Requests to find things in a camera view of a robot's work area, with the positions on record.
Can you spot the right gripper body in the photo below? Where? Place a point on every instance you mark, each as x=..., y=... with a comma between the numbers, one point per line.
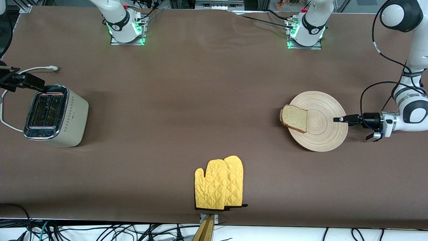
x=9, y=81

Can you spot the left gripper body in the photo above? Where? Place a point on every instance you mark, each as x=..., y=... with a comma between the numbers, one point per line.
x=369, y=119

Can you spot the round wooden plate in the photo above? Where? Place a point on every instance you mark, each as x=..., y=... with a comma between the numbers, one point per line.
x=322, y=130

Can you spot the brown bread slice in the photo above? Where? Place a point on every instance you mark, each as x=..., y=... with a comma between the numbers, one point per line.
x=295, y=117

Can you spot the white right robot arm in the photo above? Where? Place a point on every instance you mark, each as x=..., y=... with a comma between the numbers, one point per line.
x=115, y=16

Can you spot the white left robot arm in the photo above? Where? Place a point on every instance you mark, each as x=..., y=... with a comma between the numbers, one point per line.
x=312, y=23

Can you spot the cream two-slot toaster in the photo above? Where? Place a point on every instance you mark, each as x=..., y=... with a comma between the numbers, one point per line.
x=72, y=117

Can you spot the yellow quilted oven mitt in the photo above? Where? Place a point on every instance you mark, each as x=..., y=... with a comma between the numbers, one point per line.
x=235, y=180
x=210, y=187

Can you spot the brown table cover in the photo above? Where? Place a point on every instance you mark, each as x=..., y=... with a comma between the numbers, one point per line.
x=200, y=83

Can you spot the grey equipment box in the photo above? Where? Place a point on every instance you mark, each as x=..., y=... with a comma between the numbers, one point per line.
x=219, y=4

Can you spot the yellow aluminium profile bar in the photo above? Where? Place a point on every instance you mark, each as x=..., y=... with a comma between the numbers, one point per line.
x=204, y=231

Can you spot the silver aluminium frame profile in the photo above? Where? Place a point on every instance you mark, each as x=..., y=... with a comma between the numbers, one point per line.
x=25, y=7

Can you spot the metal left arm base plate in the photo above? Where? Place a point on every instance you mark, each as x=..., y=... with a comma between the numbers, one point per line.
x=319, y=45

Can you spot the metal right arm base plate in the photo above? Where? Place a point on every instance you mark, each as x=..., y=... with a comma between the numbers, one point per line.
x=142, y=31

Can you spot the small metal mounting bracket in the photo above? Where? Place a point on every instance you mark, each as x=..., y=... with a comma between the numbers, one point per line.
x=215, y=217

